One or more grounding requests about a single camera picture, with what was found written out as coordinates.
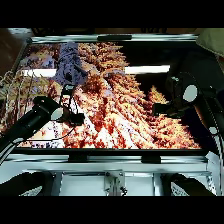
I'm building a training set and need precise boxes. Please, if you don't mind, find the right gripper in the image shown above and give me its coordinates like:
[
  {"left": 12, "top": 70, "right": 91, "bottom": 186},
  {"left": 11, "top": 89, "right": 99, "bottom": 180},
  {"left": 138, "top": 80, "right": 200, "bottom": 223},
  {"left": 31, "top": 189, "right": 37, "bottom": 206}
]
[{"left": 152, "top": 101, "right": 175, "bottom": 118}]

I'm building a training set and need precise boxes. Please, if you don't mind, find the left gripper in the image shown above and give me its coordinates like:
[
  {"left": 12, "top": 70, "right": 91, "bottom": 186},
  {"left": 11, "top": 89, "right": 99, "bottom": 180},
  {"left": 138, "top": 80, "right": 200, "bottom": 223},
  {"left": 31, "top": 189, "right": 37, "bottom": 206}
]
[{"left": 64, "top": 112, "right": 86, "bottom": 127}]

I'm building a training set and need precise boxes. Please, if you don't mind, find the pale beige cloth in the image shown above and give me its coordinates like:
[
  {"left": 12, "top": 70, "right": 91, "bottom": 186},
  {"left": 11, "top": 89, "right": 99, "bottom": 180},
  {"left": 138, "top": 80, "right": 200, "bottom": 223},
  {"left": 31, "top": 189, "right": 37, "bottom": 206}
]
[{"left": 195, "top": 28, "right": 224, "bottom": 58}]

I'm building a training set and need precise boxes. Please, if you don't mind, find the black cable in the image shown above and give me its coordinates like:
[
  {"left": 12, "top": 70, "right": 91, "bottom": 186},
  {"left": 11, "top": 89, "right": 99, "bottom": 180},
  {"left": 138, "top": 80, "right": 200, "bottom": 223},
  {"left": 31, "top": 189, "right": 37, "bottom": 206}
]
[{"left": 19, "top": 123, "right": 78, "bottom": 143}]

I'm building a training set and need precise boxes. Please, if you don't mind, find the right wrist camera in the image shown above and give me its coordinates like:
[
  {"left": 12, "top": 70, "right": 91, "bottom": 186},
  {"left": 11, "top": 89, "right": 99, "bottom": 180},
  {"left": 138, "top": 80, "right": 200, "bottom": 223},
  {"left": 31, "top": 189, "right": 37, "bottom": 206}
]
[{"left": 165, "top": 75, "right": 184, "bottom": 101}]

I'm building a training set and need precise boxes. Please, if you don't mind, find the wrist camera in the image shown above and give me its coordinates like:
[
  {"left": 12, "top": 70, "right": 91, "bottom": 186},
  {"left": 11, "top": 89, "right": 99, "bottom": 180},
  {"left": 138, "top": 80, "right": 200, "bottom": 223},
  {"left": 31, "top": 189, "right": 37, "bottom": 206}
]
[
  {"left": 60, "top": 83, "right": 80, "bottom": 116},
  {"left": 165, "top": 75, "right": 184, "bottom": 101}
]

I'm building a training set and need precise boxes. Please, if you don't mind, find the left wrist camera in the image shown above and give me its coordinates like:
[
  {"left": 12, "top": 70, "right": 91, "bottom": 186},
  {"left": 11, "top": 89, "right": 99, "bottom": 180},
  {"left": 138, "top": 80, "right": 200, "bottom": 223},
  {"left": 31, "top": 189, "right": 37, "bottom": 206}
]
[{"left": 60, "top": 83, "right": 80, "bottom": 116}]

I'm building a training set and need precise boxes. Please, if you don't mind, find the silver frame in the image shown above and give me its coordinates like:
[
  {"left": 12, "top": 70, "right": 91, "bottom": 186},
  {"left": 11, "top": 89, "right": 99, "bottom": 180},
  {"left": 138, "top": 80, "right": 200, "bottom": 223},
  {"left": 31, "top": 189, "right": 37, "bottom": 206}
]
[{"left": 0, "top": 33, "right": 224, "bottom": 197}]

